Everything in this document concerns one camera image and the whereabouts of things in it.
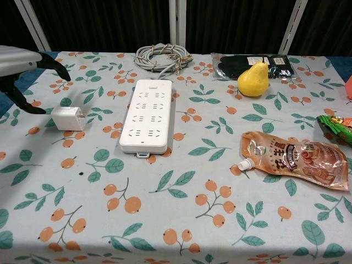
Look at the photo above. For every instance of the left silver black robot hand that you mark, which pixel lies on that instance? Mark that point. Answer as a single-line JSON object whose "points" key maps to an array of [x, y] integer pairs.
{"points": [[16, 59]]}

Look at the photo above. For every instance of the white cube charger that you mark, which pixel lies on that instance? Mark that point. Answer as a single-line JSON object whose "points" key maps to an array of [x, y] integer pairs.
{"points": [[66, 119]]}

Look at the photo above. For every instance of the white power strip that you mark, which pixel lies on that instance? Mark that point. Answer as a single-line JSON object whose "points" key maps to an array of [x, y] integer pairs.
{"points": [[145, 121]]}

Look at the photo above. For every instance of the black pleated curtain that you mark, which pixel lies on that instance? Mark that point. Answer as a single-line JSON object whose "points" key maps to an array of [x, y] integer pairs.
{"points": [[110, 22]]}

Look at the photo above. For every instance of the floral patterned tablecloth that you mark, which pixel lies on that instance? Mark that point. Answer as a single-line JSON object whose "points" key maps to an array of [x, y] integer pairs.
{"points": [[176, 192]]}

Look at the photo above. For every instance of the black gloves in plastic bag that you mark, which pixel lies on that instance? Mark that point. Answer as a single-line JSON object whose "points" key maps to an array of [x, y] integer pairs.
{"points": [[228, 67]]}

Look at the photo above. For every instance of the yellow pear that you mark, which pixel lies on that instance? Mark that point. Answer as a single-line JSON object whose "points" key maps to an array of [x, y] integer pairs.
{"points": [[253, 82]]}

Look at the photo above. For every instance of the brown peanut sauce pouch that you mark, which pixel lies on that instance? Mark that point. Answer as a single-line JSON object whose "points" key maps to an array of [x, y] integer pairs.
{"points": [[302, 162]]}

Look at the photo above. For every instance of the green snack bag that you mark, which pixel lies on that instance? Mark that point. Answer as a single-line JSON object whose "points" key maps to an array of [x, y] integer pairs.
{"points": [[338, 129]]}

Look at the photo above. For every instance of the white metal frame post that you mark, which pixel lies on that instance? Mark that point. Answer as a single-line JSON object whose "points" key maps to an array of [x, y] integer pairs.
{"points": [[292, 27], [177, 22], [35, 27]]}

